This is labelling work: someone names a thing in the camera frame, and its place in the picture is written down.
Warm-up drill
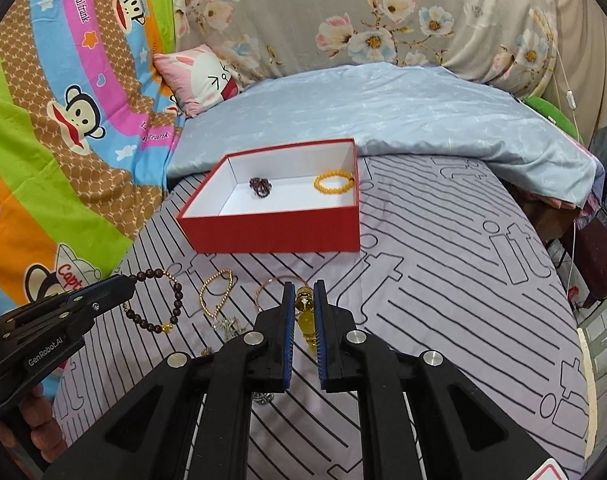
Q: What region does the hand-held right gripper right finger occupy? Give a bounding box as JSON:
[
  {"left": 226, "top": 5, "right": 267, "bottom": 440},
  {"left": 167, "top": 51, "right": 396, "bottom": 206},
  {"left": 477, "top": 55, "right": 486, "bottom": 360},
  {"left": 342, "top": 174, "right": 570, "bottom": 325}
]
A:
[{"left": 313, "top": 280, "right": 564, "bottom": 480}]

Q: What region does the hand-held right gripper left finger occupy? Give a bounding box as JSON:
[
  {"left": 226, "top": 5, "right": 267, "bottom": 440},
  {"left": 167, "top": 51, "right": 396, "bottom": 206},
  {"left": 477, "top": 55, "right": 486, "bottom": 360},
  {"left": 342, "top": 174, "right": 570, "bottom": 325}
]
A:
[{"left": 43, "top": 281, "right": 296, "bottom": 480}]

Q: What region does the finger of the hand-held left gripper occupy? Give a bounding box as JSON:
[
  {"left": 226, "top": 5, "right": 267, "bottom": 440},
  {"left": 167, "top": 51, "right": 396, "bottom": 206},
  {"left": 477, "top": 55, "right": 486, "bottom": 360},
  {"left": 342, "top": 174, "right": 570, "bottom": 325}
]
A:
[
  {"left": 0, "top": 285, "right": 136, "bottom": 345},
  {"left": 0, "top": 275, "right": 136, "bottom": 330}
]

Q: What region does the yellow glass bead bracelet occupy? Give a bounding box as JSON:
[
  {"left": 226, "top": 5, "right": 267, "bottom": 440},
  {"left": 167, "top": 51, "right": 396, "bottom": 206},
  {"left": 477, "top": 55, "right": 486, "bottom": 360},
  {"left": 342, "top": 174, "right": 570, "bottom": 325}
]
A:
[{"left": 294, "top": 285, "right": 318, "bottom": 348}]

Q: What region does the thin gold bangle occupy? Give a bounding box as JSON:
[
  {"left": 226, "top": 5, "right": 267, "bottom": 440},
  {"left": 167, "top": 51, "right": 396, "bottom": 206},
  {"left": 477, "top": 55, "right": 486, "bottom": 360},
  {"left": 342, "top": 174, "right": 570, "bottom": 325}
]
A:
[{"left": 254, "top": 275, "right": 304, "bottom": 313}]

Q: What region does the dark wooden bead bracelet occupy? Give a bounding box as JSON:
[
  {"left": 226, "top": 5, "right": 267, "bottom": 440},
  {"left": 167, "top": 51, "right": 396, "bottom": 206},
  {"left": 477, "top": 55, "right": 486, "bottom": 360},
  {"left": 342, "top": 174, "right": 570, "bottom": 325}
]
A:
[{"left": 122, "top": 268, "right": 184, "bottom": 335}]

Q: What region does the gold bead bracelet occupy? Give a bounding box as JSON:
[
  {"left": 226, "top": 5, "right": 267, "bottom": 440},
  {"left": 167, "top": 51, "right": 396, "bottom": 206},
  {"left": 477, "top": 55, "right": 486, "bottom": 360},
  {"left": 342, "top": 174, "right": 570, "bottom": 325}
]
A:
[{"left": 199, "top": 268, "right": 234, "bottom": 317}]

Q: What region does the red jewelry box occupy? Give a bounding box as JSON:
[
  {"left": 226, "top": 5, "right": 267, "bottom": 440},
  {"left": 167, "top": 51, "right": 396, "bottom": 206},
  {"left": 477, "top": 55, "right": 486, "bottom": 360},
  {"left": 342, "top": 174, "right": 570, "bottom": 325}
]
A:
[{"left": 176, "top": 137, "right": 361, "bottom": 255}]

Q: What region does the person's left hand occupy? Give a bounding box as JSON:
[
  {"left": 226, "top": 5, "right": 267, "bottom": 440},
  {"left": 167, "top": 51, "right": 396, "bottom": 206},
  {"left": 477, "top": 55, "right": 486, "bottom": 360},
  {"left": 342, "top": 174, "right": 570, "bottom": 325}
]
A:
[{"left": 13, "top": 382, "right": 68, "bottom": 467}]

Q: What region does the colourful cartoon monkey blanket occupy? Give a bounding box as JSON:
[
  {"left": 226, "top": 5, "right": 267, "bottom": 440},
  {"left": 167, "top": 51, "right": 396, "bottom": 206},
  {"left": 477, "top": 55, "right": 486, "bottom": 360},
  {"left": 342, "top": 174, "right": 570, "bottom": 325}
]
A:
[{"left": 0, "top": 0, "right": 184, "bottom": 411}]

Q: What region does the pink rabbit pillow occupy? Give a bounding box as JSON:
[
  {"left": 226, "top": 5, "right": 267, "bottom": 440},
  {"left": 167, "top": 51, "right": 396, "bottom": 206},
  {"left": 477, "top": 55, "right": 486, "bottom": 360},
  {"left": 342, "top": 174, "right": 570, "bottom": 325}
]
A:
[{"left": 152, "top": 44, "right": 246, "bottom": 117}]

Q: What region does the light blue quilt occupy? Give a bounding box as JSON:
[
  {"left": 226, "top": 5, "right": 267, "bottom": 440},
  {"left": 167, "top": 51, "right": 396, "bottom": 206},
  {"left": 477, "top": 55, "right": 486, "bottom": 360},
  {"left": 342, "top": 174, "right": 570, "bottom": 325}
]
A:
[{"left": 166, "top": 62, "right": 601, "bottom": 209}]

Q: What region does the dark red stool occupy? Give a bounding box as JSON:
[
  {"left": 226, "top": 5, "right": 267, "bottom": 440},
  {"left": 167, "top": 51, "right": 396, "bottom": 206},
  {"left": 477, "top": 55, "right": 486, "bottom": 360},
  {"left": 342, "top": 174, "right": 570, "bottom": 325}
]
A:
[{"left": 558, "top": 210, "right": 607, "bottom": 306}]

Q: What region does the green cushion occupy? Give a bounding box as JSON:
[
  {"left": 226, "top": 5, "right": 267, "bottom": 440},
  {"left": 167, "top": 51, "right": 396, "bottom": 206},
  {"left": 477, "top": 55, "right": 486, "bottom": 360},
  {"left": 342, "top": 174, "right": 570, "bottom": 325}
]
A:
[{"left": 523, "top": 95, "right": 584, "bottom": 146}]

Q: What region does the grey floral quilt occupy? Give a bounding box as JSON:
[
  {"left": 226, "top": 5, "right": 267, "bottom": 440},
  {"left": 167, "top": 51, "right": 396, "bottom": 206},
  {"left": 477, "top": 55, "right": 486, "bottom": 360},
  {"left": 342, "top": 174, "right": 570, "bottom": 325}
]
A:
[{"left": 172, "top": 0, "right": 559, "bottom": 98}]

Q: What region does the beige curtain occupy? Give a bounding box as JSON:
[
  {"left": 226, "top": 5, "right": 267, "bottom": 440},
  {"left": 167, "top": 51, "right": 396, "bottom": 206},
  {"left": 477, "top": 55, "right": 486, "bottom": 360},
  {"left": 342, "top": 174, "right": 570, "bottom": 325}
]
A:
[{"left": 543, "top": 0, "right": 607, "bottom": 131}]

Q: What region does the dark purple bead bracelet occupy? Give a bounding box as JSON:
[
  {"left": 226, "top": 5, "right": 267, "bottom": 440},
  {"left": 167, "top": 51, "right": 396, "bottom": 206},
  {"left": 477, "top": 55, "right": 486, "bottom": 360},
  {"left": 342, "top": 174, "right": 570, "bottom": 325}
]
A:
[{"left": 248, "top": 176, "right": 275, "bottom": 198}]

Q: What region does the white cable with switch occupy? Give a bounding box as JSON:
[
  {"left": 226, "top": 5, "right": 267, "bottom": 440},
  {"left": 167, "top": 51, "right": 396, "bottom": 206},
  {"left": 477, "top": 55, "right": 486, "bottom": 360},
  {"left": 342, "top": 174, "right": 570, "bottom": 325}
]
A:
[{"left": 551, "top": 35, "right": 584, "bottom": 111}]

